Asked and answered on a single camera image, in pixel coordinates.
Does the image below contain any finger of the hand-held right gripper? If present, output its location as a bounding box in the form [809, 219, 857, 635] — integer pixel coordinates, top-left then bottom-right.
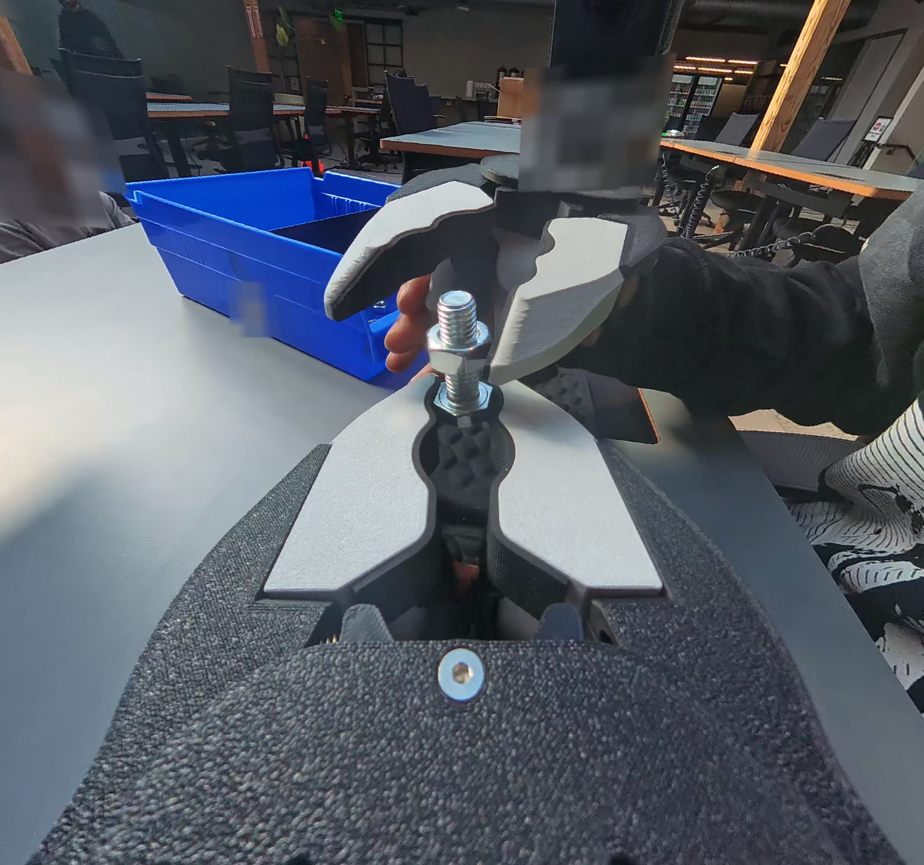
[323, 181, 499, 323]
[487, 217, 632, 387]

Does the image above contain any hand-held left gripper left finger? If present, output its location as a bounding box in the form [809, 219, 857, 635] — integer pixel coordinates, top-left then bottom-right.
[261, 377, 452, 602]

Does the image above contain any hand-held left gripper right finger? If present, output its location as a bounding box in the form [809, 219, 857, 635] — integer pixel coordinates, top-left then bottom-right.
[485, 377, 665, 602]

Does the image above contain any silver bolt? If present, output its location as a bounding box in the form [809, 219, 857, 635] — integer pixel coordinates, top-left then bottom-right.
[426, 289, 495, 418]

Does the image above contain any blue plastic bin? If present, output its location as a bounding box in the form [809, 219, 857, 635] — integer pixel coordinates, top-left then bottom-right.
[124, 168, 434, 380]

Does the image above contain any person's right forearm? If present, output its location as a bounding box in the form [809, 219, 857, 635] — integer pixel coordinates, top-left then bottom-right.
[722, 179, 924, 440]

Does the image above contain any person's right hand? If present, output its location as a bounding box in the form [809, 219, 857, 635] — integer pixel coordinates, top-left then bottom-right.
[385, 237, 732, 418]

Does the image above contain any black bin divider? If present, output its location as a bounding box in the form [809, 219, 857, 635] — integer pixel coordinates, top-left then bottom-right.
[270, 210, 384, 256]

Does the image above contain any grey wood-edged table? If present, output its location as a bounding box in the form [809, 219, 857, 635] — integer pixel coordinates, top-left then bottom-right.
[660, 139, 921, 202]
[380, 121, 524, 162]
[146, 101, 308, 121]

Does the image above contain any black honeycomb wrist rest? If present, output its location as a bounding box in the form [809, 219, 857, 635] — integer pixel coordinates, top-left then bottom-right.
[433, 367, 615, 519]

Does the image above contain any drinks refrigerator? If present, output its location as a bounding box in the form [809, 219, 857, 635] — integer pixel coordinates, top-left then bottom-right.
[667, 74, 723, 137]

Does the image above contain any dark mesh chair seat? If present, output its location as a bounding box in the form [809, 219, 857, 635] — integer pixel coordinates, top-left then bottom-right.
[736, 430, 867, 498]

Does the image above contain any person's patterned clothing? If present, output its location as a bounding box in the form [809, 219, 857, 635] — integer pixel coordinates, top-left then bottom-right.
[787, 396, 924, 714]

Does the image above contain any grey fleece garment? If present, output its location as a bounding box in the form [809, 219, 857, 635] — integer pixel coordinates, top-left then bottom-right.
[859, 182, 924, 407]

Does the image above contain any wooden support post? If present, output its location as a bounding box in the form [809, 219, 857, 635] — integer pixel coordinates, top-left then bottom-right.
[231, 0, 271, 72]
[751, 0, 878, 155]
[0, 16, 33, 75]

